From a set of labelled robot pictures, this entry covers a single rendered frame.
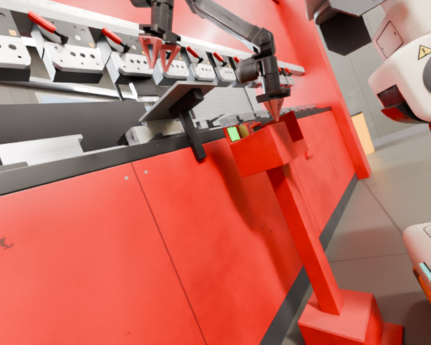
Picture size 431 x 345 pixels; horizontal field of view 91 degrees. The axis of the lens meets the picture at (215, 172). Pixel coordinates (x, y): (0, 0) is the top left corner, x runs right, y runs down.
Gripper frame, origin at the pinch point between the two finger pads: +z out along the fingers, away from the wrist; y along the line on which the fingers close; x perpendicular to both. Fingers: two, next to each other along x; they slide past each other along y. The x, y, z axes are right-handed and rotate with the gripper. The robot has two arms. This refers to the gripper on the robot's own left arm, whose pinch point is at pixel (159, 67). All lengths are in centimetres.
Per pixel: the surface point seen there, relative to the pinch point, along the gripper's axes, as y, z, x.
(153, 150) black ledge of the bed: 3.6, 23.5, 3.5
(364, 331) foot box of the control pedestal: -12, 61, 75
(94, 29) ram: -3.4, -9.5, -34.9
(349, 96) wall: -417, -27, 55
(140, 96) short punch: -13.1, 10.6, -21.4
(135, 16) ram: -22.7, -19.4, -36.9
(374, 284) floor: -49, 69, 85
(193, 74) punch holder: -45.3, -2.3, -20.5
